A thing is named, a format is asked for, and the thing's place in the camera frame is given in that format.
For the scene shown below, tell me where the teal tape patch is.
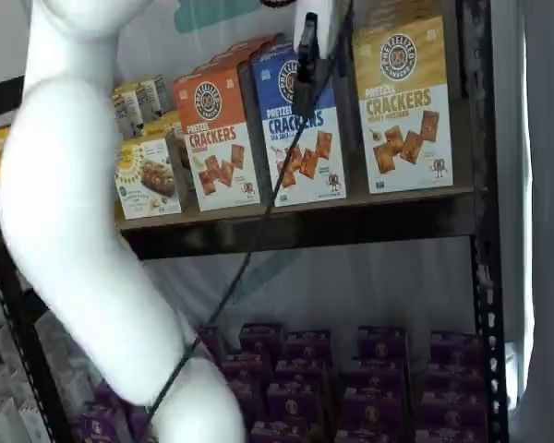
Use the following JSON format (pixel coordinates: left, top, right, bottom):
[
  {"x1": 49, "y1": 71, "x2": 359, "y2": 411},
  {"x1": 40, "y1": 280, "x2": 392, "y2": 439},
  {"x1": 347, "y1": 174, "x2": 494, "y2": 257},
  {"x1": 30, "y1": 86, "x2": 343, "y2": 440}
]
[{"x1": 175, "y1": 0, "x2": 265, "y2": 36}]

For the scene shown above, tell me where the blue pretzel crackers box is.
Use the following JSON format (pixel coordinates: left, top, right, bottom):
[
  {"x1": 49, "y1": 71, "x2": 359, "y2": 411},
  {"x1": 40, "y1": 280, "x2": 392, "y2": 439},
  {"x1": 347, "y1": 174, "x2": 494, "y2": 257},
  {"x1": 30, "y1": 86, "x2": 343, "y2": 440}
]
[
  {"x1": 251, "y1": 43, "x2": 351, "y2": 208},
  {"x1": 253, "y1": 41, "x2": 301, "y2": 61}
]

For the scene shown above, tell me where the yellow pretzel crackers box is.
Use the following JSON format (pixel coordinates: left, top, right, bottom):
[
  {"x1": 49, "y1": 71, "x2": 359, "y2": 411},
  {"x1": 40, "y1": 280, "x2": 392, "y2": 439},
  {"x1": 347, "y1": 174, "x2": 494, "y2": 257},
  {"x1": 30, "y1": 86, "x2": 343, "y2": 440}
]
[
  {"x1": 353, "y1": 16, "x2": 455, "y2": 195},
  {"x1": 363, "y1": 0, "x2": 445, "y2": 24}
]

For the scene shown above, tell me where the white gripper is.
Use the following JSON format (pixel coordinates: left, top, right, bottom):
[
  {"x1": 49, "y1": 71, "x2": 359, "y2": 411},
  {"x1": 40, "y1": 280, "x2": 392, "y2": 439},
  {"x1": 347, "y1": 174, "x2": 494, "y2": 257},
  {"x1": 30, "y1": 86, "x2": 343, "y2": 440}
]
[{"x1": 291, "y1": 0, "x2": 342, "y2": 117}]

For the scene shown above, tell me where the purple snack box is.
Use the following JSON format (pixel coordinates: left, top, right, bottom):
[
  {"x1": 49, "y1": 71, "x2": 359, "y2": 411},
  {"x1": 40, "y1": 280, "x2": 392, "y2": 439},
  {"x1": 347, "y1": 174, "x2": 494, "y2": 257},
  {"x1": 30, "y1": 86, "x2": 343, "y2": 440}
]
[
  {"x1": 274, "y1": 359, "x2": 329, "y2": 389},
  {"x1": 334, "y1": 428, "x2": 407, "y2": 443},
  {"x1": 239, "y1": 322, "x2": 285, "y2": 356},
  {"x1": 198, "y1": 325, "x2": 223, "y2": 365},
  {"x1": 431, "y1": 329, "x2": 484, "y2": 370},
  {"x1": 94, "y1": 380, "x2": 138, "y2": 414},
  {"x1": 357, "y1": 326, "x2": 407, "y2": 365},
  {"x1": 348, "y1": 359, "x2": 407, "y2": 398},
  {"x1": 77, "y1": 404, "x2": 133, "y2": 443},
  {"x1": 250, "y1": 420, "x2": 315, "y2": 443},
  {"x1": 230, "y1": 380, "x2": 265, "y2": 421},
  {"x1": 285, "y1": 329, "x2": 331, "y2": 365},
  {"x1": 221, "y1": 353, "x2": 271, "y2": 384},
  {"x1": 266, "y1": 381, "x2": 324, "y2": 428},
  {"x1": 415, "y1": 426, "x2": 490, "y2": 443},
  {"x1": 424, "y1": 364, "x2": 486, "y2": 402},
  {"x1": 419, "y1": 391, "x2": 488, "y2": 435},
  {"x1": 343, "y1": 387, "x2": 410, "y2": 435}
]

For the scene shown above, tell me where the white box with black chips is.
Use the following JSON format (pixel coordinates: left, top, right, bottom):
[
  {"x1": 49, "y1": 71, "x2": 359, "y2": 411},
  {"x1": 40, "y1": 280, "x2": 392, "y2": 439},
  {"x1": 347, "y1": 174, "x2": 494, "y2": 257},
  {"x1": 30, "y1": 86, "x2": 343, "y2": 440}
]
[
  {"x1": 133, "y1": 77, "x2": 162, "y2": 124},
  {"x1": 112, "y1": 82, "x2": 143, "y2": 139},
  {"x1": 152, "y1": 73, "x2": 173, "y2": 114}
]

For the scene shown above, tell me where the teal tape strip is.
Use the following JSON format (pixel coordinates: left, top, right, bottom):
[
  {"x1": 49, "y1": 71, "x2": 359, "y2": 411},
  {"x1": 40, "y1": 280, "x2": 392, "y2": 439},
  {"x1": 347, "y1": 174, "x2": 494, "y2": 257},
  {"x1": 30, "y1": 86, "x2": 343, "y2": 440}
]
[{"x1": 233, "y1": 252, "x2": 290, "y2": 296}]

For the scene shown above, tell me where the brown wooden shelf board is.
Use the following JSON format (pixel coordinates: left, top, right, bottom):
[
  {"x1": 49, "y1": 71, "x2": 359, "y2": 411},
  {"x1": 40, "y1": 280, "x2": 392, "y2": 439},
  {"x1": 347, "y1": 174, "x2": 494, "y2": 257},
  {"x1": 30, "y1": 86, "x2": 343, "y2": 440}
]
[{"x1": 114, "y1": 184, "x2": 476, "y2": 232}]

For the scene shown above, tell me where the orange pretzel crackers box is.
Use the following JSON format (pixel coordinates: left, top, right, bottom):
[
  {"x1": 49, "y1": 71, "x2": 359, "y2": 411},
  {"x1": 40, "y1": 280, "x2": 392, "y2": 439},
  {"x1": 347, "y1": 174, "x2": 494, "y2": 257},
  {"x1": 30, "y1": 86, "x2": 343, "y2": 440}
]
[
  {"x1": 193, "y1": 44, "x2": 262, "y2": 75},
  {"x1": 173, "y1": 62, "x2": 262, "y2": 212},
  {"x1": 225, "y1": 33, "x2": 286, "y2": 54}
]

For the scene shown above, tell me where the yellow white snack bar box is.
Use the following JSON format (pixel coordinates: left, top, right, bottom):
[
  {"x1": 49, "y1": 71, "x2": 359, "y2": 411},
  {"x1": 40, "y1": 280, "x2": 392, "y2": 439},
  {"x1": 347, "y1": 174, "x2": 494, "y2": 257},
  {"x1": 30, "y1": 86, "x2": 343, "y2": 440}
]
[
  {"x1": 140, "y1": 110, "x2": 185, "y2": 139},
  {"x1": 114, "y1": 130, "x2": 196, "y2": 221}
]

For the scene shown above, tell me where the black metal shelf rack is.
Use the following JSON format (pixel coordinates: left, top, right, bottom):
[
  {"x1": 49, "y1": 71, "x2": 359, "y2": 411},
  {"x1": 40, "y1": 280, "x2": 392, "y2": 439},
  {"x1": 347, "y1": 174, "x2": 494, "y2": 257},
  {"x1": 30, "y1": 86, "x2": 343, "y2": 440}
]
[{"x1": 0, "y1": 0, "x2": 510, "y2": 443}]

